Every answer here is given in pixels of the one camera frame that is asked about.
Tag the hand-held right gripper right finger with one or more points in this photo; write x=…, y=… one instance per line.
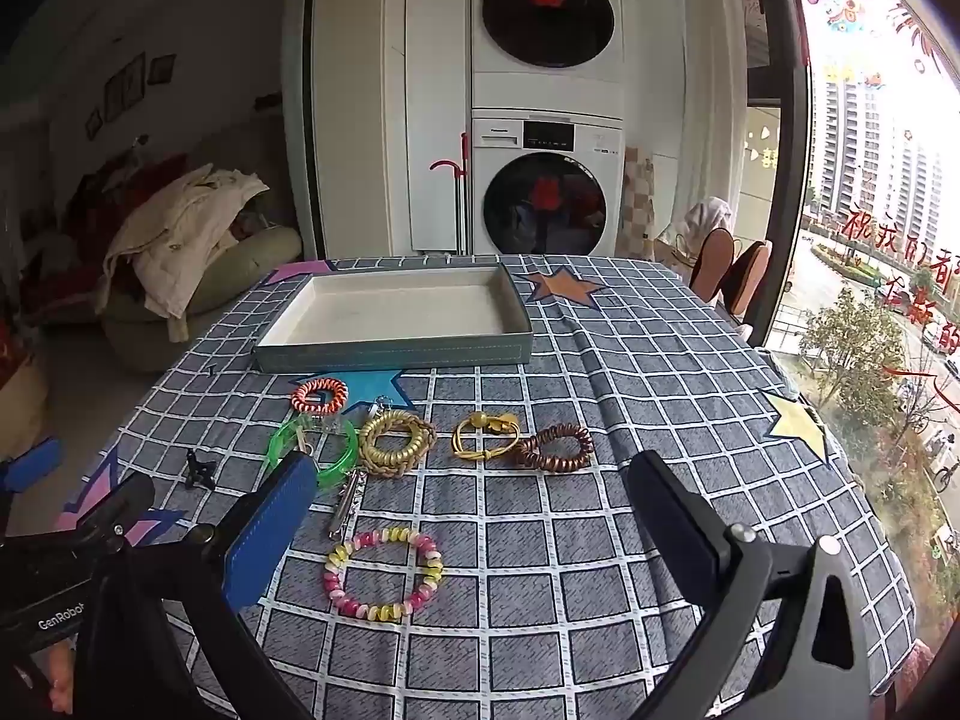
x=675, y=521

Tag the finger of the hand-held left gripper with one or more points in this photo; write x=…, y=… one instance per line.
x=120, y=502
x=30, y=465

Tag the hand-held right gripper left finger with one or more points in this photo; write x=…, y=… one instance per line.
x=270, y=532

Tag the beige hair clip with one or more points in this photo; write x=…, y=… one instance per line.
x=346, y=499

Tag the black hair clip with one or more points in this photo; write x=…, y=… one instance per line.
x=201, y=469

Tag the grey-blue rectangular tray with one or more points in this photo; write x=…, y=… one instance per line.
x=390, y=315

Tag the grey checked tablecloth with stars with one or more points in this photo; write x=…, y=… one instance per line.
x=570, y=405

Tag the brown chair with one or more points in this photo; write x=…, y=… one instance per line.
x=750, y=277
x=712, y=262

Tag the pale green sofa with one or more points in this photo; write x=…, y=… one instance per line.
x=247, y=255

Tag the cream jacket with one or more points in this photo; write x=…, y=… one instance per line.
x=187, y=217

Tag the white cloth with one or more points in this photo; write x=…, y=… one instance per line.
x=705, y=217

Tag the red cloth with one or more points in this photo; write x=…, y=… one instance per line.
x=150, y=169

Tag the checkered board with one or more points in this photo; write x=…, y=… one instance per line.
x=636, y=202

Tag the red window decal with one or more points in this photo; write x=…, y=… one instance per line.
x=870, y=229

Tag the white washing machine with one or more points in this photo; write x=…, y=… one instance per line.
x=499, y=142

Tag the white cabinet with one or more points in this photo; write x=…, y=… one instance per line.
x=360, y=90

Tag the white tumble dryer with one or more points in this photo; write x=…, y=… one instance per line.
x=495, y=90

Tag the small wall picture frame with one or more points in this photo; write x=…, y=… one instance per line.
x=93, y=124
x=161, y=69

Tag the large wall picture frame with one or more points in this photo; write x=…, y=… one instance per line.
x=124, y=86

